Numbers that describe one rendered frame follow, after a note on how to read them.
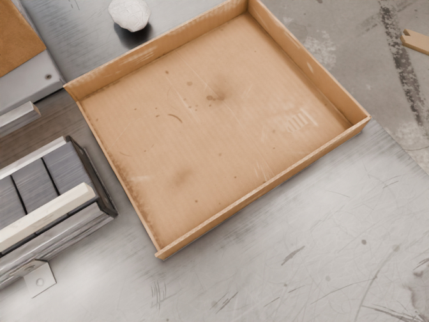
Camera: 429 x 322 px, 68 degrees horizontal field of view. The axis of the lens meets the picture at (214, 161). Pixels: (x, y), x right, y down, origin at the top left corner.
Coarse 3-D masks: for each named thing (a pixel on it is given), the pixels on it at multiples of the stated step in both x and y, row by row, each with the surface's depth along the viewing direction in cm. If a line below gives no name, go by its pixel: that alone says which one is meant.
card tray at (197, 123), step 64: (256, 0) 46; (128, 64) 45; (192, 64) 47; (256, 64) 47; (320, 64) 42; (128, 128) 44; (192, 128) 43; (256, 128) 43; (320, 128) 42; (128, 192) 40; (192, 192) 40; (256, 192) 36
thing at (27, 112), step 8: (24, 104) 30; (32, 104) 31; (8, 112) 30; (16, 112) 30; (24, 112) 30; (32, 112) 30; (0, 120) 30; (8, 120) 30; (16, 120) 30; (24, 120) 31; (32, 120) 31; (0, 128) 30; (8, 128) 30; (16, 128) 31; (0, 136) 31
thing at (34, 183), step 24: (72, 144) 38; (24, 168) 37; (48, 168) 37; (72, 168) 37; (0, 192) 36; (24, 192) 36; (48, 192) 36; (96, 192) 36; (0, 216) 35; (24, 216) 35; (24, 240) 34
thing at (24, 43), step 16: (0, 0) 38; (0, 16) 40; (16, 16) 41; (0, 32) 41; (16, 32) 42; (32, 32) 44; (0, 48) 43; (16, 48) 44; (32, 48) 46; (0, 64) 44; (16, 64) 46
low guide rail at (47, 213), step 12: (72, 192) 32; (84, 192) 32; (48, 204) 32; (60, 204) 32; (72, 204) 32; (36, 216) 31; (48, 216) 32; (60, 216) 33; (12, 228) 31; (24, 228) 31; (36, 228) 32; (0, 240) 31; (12, 240) 31
